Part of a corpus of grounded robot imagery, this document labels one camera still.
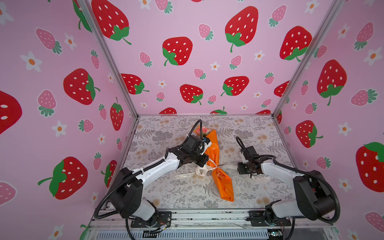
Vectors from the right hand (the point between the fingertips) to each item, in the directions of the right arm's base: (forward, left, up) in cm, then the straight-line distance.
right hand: (241, 168), depth 92 cm
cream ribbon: (-7, +23, +6) cm, 25 cm away
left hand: (-3, +20, +13) cm, 24 cm away
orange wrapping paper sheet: (-12, +12, +8) cm, 19 cm away
